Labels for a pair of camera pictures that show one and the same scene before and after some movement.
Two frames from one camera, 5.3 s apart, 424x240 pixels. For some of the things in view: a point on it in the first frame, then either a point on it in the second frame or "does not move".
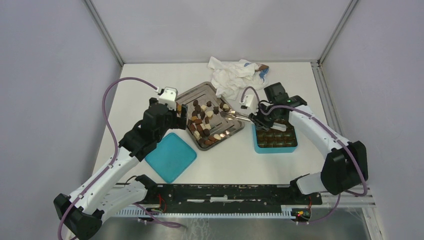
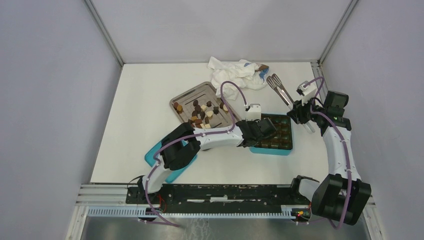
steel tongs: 233,113 to 274,82
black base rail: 255,195 does not move
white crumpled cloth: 230,77 does not move
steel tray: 210,119 does not move
